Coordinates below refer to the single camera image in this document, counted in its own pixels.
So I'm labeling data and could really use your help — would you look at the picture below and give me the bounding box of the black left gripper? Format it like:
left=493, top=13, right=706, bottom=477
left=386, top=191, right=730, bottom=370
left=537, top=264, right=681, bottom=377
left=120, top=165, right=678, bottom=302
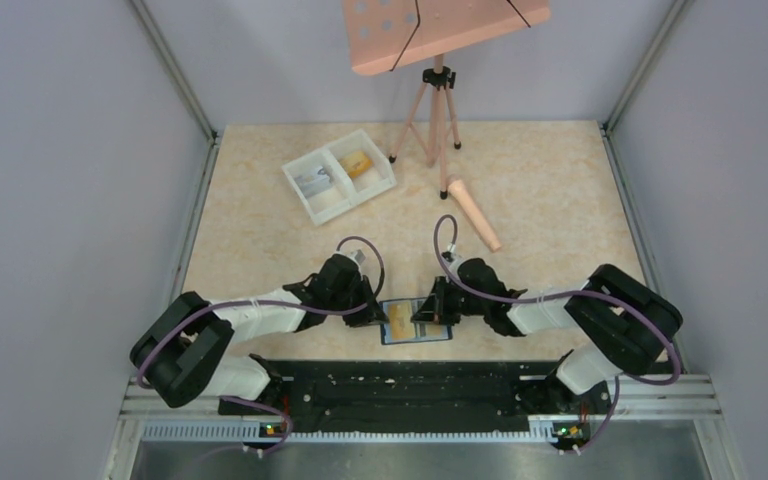
left=329, top=274, right=389, bottom=327

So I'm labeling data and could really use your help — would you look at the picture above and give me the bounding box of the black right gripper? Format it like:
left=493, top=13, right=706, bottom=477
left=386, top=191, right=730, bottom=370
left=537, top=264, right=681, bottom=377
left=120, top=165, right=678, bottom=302
left=412, top=274, right=489, bottom=325

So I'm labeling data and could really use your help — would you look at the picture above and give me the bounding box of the yellow card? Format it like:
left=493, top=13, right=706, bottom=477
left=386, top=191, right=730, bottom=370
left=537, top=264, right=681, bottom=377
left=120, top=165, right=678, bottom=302
left=388, top=301, right=415, bottom=342
left=338, top=150, right=373, bottom=179

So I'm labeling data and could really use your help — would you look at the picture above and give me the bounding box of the blue leather card holder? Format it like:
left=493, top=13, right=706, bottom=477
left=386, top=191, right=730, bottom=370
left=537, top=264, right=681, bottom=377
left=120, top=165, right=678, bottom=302
left=380, top=298, right=454, bottom=346

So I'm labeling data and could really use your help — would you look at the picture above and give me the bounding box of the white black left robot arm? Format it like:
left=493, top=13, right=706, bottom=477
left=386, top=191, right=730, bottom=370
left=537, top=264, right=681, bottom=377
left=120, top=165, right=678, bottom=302
left=129, top=253, right=388, bottom=414

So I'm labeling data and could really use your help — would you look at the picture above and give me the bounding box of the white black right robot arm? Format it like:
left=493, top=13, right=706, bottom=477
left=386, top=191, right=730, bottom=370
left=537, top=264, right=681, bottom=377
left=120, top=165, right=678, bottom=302
left=411, top=254, right=683, bottom=412

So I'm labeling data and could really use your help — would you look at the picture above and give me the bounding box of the silver card in tray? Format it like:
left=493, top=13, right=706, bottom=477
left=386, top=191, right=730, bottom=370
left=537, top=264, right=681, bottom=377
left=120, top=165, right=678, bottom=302
left=293, top=166, right=333, bottom=198

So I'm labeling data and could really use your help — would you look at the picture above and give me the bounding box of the yellow card in tray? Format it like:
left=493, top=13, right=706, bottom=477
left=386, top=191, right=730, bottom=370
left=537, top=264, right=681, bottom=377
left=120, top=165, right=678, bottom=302
left=338, top=150, right=373, bottom=179

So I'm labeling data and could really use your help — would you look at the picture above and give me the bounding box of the pink cylindrical tube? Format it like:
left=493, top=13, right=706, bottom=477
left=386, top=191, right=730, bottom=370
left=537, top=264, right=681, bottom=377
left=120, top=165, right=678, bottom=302
left=447, top=175, right=502, bottom=252

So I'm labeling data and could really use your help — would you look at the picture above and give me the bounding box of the white two-compartment plastic tray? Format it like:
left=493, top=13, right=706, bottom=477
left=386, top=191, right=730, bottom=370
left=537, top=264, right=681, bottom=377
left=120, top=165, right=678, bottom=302
left=282, top=129, right=397, bottom=226

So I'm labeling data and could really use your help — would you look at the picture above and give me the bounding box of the pink tripod music stand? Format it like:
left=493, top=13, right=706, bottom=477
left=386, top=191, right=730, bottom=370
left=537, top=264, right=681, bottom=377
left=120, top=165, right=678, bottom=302
left=341, top=0, right=551, bottom=200

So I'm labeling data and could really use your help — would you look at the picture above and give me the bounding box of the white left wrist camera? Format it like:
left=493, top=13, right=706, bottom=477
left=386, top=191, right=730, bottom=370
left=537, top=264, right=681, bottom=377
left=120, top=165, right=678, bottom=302
left=346, top=250, right=366, bottom=266

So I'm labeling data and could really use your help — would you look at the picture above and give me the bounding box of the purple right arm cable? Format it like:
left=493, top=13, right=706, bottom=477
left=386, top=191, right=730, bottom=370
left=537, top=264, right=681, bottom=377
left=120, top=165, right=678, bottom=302
left=432, top=214, right=683, bottom=458

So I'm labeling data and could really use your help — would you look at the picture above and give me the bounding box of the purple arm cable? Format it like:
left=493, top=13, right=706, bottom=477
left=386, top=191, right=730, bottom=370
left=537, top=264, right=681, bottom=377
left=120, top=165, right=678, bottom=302
left=432, top=214, right=683, bottom=458
left=135, top=236, right=387, bottom=458

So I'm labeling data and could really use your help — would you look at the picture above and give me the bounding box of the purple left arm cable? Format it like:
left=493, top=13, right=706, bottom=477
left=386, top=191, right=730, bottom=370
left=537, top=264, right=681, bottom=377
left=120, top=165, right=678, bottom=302
left=135, top=236, right=387, bottom=458

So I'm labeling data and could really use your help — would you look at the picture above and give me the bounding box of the aluminium frame rail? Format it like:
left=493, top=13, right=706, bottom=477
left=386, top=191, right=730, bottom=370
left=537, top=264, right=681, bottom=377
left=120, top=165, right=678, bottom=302
left=104, top=374, right=747, bottom=479

